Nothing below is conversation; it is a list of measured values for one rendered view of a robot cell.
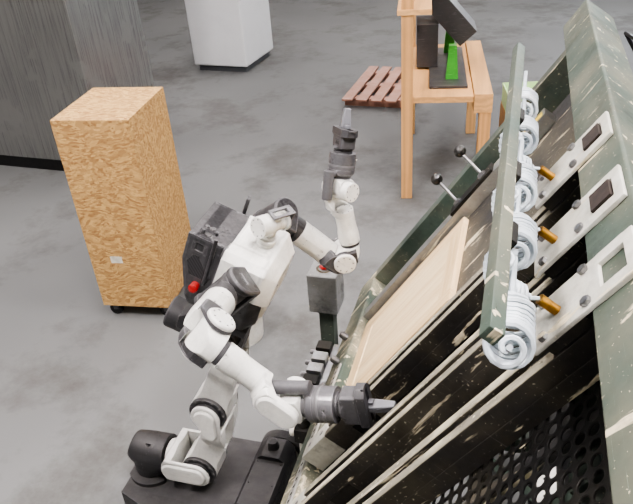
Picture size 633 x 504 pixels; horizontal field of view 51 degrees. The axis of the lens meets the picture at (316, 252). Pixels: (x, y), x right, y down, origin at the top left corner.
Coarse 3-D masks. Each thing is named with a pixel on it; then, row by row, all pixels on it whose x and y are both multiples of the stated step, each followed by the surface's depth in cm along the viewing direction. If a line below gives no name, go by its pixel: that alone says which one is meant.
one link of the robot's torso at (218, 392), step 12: (216, 372) 228; (204, 384) 237; (216, 384) 236; (228, 384) 231; (204, 396) 241; (216, 396) 239; (228, 396) 237; (192, 408) 244; (216, 408) 240; (228, 408) 242
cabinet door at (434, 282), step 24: (456, 240) 197; (432, 264) 206; (456, 264) 184; (408, 288) 215; (432, 288) 190; (456, 288) 176; (384, 312) 226; (408, 312) 198; (432, 312) 176; (384, 336) 207; (408, 336) 182; (360, 360) 215; (384, 360) 190
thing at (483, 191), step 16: (544, 112) 185; (544, 128) 186; (496, 176) 198; (480, 192) 202; (464, 208) 206; (448, 224) 211; (432, 240) 215; (416, 256) 221; (400, 272) 228; (384, 288) 236
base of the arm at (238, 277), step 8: (232, 272) 183; (240, 272) 188; (232, 280) 182; (240, 280) 184; (248, 280) 189; (240, 288) 182; (248, 288) 185; (256, 288) 190; (248, 296) 186; (256, 296) 191; (240, 304) 190
